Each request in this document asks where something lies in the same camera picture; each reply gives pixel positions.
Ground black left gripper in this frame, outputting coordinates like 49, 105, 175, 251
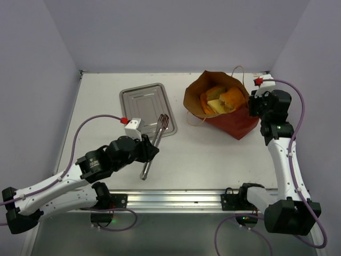
113, 132, 159, 172

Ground orange fake bread loaf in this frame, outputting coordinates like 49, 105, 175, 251
219, 87, 246, 113

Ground red brown paper bag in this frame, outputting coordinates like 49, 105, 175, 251
183, 71, 259, 140

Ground metal kitchen tongs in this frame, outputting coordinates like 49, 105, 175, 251
140, 114, 169, 180

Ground triangular fake sandwich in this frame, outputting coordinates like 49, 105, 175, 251
206, 85, 226, 114

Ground round fake bread slice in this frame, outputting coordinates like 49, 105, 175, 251
200, 93, 212, 115

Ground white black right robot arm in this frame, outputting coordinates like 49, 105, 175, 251
237, 90, 321, 236

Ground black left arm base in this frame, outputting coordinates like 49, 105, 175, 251
81, 194, 128, 227

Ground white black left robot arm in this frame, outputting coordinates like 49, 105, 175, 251
2, 134, 159, 234

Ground stainless steel tray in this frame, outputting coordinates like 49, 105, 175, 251
119, 83, 177, 139

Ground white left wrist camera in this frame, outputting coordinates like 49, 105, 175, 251
124, 118, 144, 140

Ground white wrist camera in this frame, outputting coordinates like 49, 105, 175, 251
251, 74, 275, 98
124, 118, 144, 140

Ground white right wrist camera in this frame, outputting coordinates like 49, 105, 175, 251
251, 74, 275, 98

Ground aluminium front mounting rail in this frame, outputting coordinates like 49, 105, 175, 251
63, 188, 283, 214

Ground aluminium corner frame rail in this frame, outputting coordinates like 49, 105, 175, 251
79, 70, 87, 81

